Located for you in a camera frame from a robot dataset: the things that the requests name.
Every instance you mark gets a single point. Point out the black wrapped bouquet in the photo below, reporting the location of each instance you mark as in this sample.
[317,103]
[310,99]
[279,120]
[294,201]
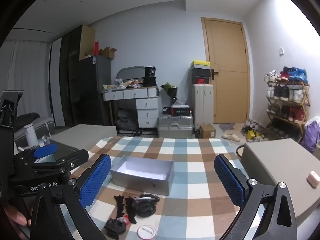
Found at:
[170,90]

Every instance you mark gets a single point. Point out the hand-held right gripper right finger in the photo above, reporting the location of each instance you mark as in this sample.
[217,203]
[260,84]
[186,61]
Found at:
[228,180]

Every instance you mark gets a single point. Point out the white light switch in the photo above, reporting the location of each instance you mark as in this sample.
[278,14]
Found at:
[281,51]

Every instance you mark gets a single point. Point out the white thermos bottle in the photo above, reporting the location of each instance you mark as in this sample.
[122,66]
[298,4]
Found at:
[31,135]

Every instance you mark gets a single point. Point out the silver cardboard box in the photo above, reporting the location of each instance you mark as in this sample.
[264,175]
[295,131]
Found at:
[140,182]

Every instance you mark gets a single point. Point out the silver hard suitcase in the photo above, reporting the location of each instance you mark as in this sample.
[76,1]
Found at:
[175,127]

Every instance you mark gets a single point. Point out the person's left hand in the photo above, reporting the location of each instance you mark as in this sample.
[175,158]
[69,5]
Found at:
[15,217]

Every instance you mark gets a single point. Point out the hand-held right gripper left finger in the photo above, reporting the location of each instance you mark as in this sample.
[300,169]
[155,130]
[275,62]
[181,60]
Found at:
[96,180]

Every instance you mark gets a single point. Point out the red paper bag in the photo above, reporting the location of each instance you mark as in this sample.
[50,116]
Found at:
[96,48]

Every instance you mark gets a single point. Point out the row of assorted sneakers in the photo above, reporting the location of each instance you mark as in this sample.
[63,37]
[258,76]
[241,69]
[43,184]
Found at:
[296,75]

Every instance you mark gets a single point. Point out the tan wooden door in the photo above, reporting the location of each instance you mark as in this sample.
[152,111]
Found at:
[230,55]

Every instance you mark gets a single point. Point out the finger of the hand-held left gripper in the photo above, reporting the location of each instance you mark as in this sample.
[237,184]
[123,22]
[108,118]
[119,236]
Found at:
[70,158]
[46,150]

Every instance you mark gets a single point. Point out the dark bag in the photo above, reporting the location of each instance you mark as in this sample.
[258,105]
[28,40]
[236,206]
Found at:
[127,120]

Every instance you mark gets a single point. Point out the red and black shoe box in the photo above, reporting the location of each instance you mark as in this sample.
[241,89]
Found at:
[201,80]

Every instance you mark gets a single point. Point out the white upright suitcase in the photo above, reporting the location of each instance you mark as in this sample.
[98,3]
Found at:
[202,105]

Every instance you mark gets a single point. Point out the white curtain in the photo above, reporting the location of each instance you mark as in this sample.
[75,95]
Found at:
[25,75]

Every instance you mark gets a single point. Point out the yellow lid shoe box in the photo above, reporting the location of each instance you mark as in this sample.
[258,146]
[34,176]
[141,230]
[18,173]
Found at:
[200,63]

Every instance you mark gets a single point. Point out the small red hair accessory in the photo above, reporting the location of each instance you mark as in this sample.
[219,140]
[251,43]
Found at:
[124,220]

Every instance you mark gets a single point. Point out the open cardboard boxes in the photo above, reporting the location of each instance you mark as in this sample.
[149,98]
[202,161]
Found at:
[107,53]

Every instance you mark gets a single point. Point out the black clothing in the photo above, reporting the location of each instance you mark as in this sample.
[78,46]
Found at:
[27,118]

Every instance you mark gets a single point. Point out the beige slippers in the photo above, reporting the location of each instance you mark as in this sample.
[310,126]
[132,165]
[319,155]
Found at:
[230,136]

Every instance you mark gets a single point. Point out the white round pin badge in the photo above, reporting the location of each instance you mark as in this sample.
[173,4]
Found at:
[146,231]

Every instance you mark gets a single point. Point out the purple bag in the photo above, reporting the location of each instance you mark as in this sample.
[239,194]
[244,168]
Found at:
[311,135]

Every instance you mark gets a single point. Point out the brown cardboard box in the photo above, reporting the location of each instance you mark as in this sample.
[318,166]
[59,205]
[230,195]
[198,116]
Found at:
[207,131]

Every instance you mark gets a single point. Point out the wooden shoe rack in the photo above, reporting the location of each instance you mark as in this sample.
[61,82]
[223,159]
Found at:
[306,97]

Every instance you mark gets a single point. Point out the black and red flat box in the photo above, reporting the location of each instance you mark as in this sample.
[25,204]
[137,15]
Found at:
[177,111]

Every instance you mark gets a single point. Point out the black hat box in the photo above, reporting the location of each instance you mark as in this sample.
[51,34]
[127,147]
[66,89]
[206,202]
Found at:
[150,76]

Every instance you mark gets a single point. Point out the grey curved chair back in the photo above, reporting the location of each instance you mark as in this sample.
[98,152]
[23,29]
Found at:
[130,71]

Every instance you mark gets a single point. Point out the white earbuds case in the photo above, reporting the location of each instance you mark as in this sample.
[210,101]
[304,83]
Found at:
[313,179]

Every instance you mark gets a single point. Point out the pile of shoes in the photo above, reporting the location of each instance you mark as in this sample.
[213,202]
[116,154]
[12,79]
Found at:
[251,130]

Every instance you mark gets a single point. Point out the grey ottoman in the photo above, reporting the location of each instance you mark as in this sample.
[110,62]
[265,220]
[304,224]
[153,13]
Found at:
[275,160]
[82,135]

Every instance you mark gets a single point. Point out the dark wardrobe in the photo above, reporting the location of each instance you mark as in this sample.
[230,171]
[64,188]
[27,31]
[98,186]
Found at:
[70,80]

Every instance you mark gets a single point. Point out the white desk with drawers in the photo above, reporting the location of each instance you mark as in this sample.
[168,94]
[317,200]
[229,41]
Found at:
[147,105]

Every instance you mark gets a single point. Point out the dark refrigerator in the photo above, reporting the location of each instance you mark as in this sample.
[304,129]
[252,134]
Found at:
[96,85]

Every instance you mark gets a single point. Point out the checkered tablecloth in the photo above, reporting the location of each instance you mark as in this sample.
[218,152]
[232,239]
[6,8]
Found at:
[190,155]

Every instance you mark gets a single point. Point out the desk clutter of papers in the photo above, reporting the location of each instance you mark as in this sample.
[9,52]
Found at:
[125,83]

